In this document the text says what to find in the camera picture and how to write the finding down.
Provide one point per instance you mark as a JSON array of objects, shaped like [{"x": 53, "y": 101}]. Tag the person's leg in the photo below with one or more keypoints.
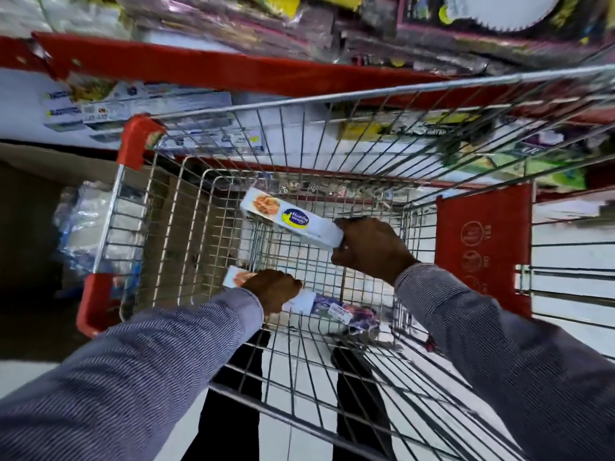
[
  {"x": 363, "y": 408},
  {"x": 230, "y": 417}
]

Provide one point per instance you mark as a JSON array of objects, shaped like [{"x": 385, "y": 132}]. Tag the white foil box yellow label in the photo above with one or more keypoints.
[{"x": 293, "y": 218}]

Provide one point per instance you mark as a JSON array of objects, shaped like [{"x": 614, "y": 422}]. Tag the pile of clear wrapped packets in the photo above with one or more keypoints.
[{"x": 250, "y": 21}]

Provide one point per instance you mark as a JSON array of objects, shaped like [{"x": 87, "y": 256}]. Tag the person's left hand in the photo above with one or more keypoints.
[{"x": 275, "y": 290}]

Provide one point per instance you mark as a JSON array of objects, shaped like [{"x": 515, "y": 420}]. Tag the small purple plastic packet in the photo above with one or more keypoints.
[{"x": 347, "y": 313}]

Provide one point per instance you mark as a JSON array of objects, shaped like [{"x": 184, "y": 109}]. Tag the red metal store shelf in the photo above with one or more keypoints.
[{"x": 202, "y": 67}]

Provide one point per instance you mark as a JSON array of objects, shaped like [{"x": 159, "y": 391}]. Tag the person's left leg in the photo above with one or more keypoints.
[{"x": 230, "y": 417}]

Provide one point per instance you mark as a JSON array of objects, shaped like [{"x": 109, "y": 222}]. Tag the person's right hand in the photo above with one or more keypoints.
[{"x": 374, "y": 248}]

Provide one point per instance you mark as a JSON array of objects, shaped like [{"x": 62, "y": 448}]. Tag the row of blue-white boxes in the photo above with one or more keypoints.
[{"x": 129, "y": 107}]

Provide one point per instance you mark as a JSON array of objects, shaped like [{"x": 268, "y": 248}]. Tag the white round plates pack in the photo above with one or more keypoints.
[{"x": 499, "y": 9}]

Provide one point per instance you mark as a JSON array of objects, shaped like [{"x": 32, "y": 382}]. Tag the person's left fingers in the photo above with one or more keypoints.
[{"x": 250, "y": 281}]

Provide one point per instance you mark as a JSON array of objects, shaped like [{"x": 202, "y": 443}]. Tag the brown cardboard box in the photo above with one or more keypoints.
[{"x": 33, "y": 225}]

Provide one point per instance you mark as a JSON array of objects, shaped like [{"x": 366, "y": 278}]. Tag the row of yellow-green packets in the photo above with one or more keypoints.
[{"x": 485, "y": 153}]

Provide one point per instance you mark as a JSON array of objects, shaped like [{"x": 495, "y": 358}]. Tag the person's left forearm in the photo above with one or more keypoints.
[{"x": 129, "y": 379}]

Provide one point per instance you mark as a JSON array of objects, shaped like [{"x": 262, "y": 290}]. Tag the person's right leg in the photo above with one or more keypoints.
[{"x": 363, "y": 408}]

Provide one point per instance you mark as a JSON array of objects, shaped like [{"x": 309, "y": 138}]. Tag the clear plastic wrapped packs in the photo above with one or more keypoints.
[{"x": 84, "y": 225}]

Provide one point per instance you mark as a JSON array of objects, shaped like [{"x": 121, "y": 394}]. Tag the person's right fingers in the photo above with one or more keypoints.
[{"x": 350, "y": 221}]

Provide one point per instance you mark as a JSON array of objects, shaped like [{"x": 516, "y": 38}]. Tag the person's right forearm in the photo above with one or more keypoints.
[{"x": 509, "y": 364}]

